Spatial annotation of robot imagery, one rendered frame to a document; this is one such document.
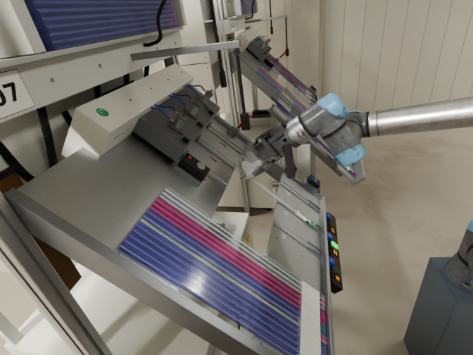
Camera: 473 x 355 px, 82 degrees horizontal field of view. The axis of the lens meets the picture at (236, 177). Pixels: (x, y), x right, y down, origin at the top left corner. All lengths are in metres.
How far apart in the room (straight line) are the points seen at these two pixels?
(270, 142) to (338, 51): 3.10
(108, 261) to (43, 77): 0.33
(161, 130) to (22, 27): 0.34
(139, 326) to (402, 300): 1.33
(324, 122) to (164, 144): 0.42
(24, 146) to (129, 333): 0.60
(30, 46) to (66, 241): 0.31
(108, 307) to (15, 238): 0.57
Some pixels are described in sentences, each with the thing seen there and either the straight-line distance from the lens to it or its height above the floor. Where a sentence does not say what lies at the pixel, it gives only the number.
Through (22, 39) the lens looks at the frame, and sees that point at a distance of 0.55.
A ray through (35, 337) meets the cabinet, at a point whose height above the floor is 0.62.
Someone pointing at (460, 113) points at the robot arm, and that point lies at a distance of 0.88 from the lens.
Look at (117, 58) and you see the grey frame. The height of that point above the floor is 1.35.
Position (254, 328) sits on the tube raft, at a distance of 0.62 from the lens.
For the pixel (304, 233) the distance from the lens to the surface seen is 0.93.
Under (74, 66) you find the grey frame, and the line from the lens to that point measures 0.65.
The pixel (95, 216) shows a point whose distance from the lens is 0.58.
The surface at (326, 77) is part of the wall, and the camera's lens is 3.88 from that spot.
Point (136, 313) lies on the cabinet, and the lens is 1.04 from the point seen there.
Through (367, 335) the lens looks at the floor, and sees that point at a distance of 1.65.
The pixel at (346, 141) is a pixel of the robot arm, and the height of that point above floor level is 1.08.
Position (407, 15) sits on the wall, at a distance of 4.02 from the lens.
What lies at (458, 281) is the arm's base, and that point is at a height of 0.57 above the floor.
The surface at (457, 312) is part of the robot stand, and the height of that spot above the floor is 0.49.
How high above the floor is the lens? 1.40
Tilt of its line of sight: 31 degrees down
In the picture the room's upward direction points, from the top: 9 degrees counter-clockwise
